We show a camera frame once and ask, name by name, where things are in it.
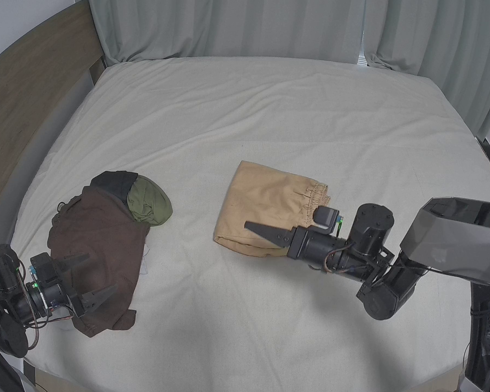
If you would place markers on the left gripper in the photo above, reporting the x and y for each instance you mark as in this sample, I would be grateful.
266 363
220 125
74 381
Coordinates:
61 292

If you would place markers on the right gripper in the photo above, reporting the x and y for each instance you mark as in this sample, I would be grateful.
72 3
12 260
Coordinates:
314 247

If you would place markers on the beige shorts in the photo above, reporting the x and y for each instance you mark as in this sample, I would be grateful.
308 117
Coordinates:
261 194

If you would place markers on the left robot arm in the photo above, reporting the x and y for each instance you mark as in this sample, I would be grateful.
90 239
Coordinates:
4 329

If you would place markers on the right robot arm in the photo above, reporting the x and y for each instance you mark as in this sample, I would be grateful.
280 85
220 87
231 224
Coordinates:
453 235

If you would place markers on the bed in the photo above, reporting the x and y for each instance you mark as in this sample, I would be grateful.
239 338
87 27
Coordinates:
245 108

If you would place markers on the brown garment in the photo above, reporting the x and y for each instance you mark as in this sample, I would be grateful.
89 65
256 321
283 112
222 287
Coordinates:
98 235

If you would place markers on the black garment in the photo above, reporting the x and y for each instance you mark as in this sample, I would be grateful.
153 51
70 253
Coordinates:
112 184

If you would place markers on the olive green garment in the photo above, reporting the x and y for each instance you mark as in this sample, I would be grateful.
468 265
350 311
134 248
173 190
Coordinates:
149 202

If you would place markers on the pale grey-green curtain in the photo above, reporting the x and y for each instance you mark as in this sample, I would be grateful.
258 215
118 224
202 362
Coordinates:
228 14
441 23

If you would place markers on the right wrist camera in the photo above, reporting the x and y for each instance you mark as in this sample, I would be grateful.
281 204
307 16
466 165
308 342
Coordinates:
326 217

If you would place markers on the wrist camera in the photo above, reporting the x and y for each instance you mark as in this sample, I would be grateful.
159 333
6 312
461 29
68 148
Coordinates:
41 266
326 217

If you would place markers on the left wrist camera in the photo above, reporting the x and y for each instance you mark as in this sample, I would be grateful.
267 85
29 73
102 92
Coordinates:
41 266

